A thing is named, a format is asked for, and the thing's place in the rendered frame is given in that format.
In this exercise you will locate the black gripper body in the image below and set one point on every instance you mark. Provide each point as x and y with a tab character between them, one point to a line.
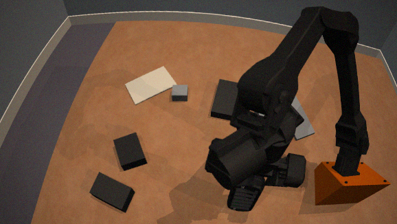
291	168

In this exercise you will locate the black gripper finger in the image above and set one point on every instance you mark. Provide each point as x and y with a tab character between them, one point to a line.
274	181

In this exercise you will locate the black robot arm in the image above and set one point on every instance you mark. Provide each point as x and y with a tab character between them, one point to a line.
270	86

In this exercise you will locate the beige flat rectangular panel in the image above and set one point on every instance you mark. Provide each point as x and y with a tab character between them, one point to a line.
149	85

